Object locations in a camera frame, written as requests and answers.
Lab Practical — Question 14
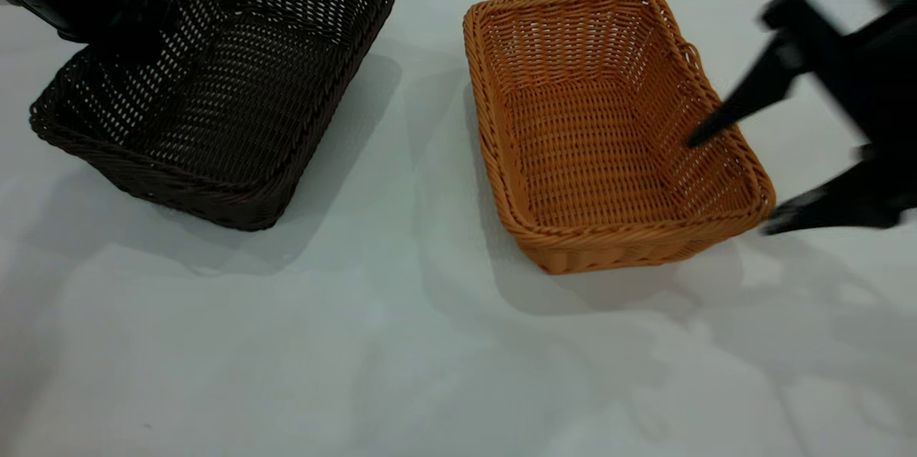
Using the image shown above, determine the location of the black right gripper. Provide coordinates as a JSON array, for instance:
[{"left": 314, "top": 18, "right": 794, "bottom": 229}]
[{"left": 686, "top": 0, "right": 917, "bottom": 236}]

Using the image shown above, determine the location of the orange wicker basket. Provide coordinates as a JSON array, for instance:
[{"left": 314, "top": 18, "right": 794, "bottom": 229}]
[{"left": 462, "top": 0, "right": 777, "bottom": 276}]

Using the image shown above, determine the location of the black wicker basket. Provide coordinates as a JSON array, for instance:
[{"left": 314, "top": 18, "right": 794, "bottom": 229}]
[{"left": 29, "top": 0, "right": 396, "bottom": 232}]

